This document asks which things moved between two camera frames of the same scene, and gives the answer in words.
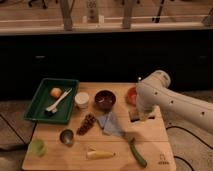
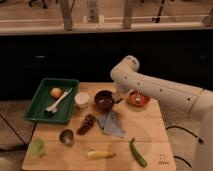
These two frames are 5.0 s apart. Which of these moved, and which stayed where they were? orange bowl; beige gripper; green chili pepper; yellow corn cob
Moved: beige gripper
Stayed: yellow corn cob; green chili pepper; orange bowl
